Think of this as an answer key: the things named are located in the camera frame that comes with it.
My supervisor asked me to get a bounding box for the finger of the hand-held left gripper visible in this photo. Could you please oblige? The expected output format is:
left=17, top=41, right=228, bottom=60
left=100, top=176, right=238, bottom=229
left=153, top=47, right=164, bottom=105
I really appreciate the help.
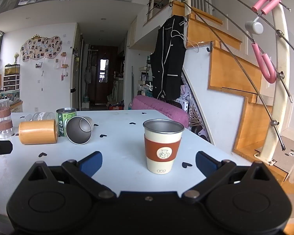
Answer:
left=0, top=140, right=13, bottom=165

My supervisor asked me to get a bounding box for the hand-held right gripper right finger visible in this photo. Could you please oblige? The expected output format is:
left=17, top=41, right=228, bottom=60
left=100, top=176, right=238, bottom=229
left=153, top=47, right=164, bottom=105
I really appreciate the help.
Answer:
left=182, top=151, right=273, bottom=202

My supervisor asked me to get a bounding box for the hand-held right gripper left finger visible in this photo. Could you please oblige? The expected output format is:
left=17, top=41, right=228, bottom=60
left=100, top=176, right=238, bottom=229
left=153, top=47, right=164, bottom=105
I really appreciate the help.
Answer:
left=27, top=151, right=117, bottom=200

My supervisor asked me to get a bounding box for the steel cup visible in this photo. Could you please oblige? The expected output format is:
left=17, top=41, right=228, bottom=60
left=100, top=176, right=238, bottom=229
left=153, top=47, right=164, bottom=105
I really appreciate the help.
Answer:
left=65, top=116, right=94, bottom=145

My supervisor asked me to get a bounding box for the glass cup with cork sleeve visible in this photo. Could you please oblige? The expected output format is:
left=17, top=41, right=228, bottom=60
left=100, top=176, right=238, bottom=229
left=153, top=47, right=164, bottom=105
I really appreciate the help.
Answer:
left=0, top=99, right=15, bottom=139

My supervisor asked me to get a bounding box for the cream cup with brown sleeve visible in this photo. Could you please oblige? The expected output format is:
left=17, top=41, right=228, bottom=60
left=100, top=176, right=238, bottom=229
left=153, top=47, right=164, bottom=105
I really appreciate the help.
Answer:
left=143, top=119, right=185, bottom=175

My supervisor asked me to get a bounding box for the wooden cylinder container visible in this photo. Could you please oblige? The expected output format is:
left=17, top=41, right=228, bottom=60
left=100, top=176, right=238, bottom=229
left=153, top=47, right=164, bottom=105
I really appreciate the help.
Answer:
left=18, top=119, right=58, bottom=145

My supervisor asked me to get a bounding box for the green tin can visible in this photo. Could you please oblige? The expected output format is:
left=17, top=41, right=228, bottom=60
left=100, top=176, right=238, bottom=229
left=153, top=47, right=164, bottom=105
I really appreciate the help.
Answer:
left=56, top=107, right=77, bottom=137

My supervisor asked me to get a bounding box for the clear glass jar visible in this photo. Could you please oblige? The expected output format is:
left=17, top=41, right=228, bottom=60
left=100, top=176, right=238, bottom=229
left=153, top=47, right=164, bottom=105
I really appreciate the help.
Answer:
left=24, top=112, right=57, bottom=123

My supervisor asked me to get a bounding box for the plastic drawer unit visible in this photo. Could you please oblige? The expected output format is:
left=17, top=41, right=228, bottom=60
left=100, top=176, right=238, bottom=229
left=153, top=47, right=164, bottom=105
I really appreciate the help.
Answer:
left=3, top=74, right=21, bottom=92

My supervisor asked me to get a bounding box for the pink cushion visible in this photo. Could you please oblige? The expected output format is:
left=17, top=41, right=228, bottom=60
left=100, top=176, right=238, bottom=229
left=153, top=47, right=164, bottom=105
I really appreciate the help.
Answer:
left=132, top=95, right=189, bottom=128

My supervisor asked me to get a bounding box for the washing machine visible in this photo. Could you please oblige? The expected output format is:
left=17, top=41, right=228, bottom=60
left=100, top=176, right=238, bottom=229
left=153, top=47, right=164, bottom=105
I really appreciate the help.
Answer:
left=112, top=78, right=124, bottom=103

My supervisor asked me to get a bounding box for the fish tank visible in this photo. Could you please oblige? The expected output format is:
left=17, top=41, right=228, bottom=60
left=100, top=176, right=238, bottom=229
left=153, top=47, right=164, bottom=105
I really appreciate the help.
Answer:
left=4, top=64, right=21, bottom=76

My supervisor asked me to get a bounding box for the hanging tote bag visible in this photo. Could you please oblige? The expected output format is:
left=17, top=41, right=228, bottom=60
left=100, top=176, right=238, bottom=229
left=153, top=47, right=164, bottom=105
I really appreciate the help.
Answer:
left=84, top=66, right=92, bottom=84

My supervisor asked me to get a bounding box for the dark wooden door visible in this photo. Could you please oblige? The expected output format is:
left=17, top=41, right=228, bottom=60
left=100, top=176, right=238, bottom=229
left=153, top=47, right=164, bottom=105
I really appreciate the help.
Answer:
left=89, top=45, right=118, bottom=103

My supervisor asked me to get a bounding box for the wooden staircase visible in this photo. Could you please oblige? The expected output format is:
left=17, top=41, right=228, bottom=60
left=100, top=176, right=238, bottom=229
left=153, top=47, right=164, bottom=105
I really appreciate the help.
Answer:
left=171, top=0, right=288, bottom=184

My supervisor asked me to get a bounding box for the photo collage board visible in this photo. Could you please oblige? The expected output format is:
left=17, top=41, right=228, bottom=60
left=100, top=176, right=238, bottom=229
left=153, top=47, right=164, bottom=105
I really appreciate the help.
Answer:
left=20, top=35, right=62, bottom=62

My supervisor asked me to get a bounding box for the black jacket with white trim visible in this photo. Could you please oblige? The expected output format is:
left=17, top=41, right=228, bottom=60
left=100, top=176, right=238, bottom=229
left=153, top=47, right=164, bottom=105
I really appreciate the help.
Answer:
left=151, top=15, right=187, bottom=101

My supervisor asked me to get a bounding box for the pink foam hanger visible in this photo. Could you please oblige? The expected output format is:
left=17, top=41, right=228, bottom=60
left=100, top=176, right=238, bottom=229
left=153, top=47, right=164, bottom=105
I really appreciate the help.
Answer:
left=244, top=0, right=283, bottom=84

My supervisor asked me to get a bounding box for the white railing post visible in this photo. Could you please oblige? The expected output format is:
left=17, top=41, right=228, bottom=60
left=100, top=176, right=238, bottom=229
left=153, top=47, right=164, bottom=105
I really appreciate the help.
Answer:
left=254, top=0, right=291, bottom=165

